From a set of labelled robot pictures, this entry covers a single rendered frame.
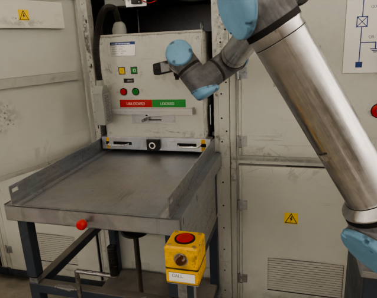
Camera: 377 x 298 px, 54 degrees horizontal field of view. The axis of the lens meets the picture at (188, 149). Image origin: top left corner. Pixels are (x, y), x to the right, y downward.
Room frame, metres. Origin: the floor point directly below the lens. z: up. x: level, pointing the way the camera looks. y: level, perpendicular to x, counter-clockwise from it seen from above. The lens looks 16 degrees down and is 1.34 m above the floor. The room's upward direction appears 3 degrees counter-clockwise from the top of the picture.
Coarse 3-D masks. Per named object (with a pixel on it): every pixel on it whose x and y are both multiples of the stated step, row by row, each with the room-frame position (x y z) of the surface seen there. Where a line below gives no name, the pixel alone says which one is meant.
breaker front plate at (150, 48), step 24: (144, 48) 1.68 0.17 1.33; (192, 48) 1.61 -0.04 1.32; (144, 72) 1.68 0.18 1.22; (120, 96) 1.71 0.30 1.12; (144, 96) 1.68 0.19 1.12; (168, 96) 1.65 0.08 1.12; (192, 96) 1.62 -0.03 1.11; (120, 120) 1.72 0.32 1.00; (168, 120) 1.65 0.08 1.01; (192, 120) 1.62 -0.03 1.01
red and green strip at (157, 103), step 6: (120, 102) 1.71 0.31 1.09; (126, 102) 1.71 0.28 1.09; (132, 102) 1.70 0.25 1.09; (138, 102) 1.69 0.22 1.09; (144, 102) 1.68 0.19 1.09; (150, 102) 1.67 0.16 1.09; (156, 102) 1.66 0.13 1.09; (162, 102) 1.66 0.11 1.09; (168, 102) 1.65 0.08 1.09; (174, 102) 1.64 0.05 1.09; (180, 102) 1.63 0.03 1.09
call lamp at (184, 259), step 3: (177, 255) 0.73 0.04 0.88; (180, 255) 0.73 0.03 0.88; (183, 255) 0.73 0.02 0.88; (174, 258) 0.74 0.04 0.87; (177, 258) 0.72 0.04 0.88; (180, 258) 0.72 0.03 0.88; (183, 258) 0.72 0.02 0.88; (186, 258) 0.73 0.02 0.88; (174, 261) 0.74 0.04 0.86; (177, 261) 0.72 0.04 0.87; (180, 261) 0.72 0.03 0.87; (183, 261) 0.72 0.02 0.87; (186, 261) 0.73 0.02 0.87; (177, 264) 0.72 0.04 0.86; (180, 264) 0.72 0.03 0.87; (183, 264) 0.72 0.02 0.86
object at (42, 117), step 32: (0, 0) 1.50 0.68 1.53; (32, 0) 1.61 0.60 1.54; (64, 0) 1.77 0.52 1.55; (0, 32) 1.51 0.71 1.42; (32, 32) 1.62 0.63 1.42; (64, 32) 1.75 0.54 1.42; (0, 64) 1.49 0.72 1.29; (32, 64) 1.60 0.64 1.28; (64, 64) 1.73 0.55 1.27; (0, 96) 1.47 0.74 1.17; (32, 96) 1.58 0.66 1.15; (64, 96) 1.71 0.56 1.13; (0, 128) 1.45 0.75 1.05; (32, 128) 1.56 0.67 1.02; (64, 128) 1.69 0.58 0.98; (0, 160) 1.43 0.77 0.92; (32, 160) 1.54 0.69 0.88
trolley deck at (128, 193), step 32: (96, 160) 1.60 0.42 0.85; (128, 160) 1.58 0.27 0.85; (160, 160) 1.56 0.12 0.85; (192, 160) 1.53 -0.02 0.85; (64, 192) 1.23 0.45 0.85; (96, 192) 1.22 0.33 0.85; (128, 192) 1.20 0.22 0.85; (160, 192) 1.19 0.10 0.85; (192, 192) 1.18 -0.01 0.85; (64, 224) 1.08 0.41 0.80; (96, 224) 1.05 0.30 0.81; (128, 224) 1.02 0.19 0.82; (160, 224) 0.99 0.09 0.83
